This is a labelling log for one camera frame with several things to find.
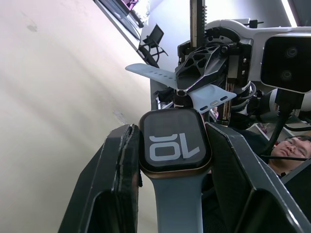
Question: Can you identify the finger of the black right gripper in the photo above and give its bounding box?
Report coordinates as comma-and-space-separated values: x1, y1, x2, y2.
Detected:
174, 45, 229, 96
173, 89, 193, 108

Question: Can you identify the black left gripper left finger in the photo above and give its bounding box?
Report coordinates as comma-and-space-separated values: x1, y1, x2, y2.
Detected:
57, 123, 143, 233

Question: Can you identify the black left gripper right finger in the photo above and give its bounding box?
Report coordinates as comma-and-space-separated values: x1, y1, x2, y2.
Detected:
205, 121, 311, 233

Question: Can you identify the blue-grey watch strap with holes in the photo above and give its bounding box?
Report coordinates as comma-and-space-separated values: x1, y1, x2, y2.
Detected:
124, 63, 237, 114

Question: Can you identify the smartwatch body with dark screen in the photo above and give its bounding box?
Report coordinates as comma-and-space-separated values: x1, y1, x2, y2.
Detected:
138, 108, 213, 180

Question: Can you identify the blue-grey plain watch strap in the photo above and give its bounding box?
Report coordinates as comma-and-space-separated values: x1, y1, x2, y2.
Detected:
147, 171, 207, 233

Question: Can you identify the person with glasses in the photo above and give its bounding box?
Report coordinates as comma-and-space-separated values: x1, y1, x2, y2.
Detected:
266, 134, 311, 179

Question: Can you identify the long ceiling light strip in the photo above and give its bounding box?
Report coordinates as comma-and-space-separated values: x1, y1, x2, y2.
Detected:
281, 0, 300, 27

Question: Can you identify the white shelf with dark glass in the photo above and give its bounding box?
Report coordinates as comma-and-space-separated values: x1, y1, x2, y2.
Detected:
93, 0, 147, 48

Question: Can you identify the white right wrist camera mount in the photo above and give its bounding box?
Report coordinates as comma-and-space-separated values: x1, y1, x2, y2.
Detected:
203, 18, 311, 95

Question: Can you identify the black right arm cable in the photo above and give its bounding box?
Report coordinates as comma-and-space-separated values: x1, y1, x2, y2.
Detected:
260, 88, 293, 156

